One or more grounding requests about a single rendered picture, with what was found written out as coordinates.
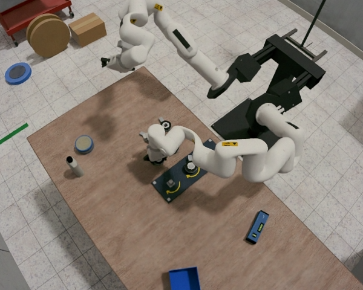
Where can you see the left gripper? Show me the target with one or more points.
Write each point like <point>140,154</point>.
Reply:
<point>153,156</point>

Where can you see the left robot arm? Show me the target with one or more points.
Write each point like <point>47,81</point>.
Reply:
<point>222,161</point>

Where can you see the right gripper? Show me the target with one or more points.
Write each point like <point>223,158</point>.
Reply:
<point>114,64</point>

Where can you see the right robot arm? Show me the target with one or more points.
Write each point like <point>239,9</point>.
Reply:
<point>137,42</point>

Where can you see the blue box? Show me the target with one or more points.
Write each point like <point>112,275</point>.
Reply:
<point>184,279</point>

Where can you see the white plastic bottle with black cap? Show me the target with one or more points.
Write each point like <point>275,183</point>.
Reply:
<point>76,168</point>

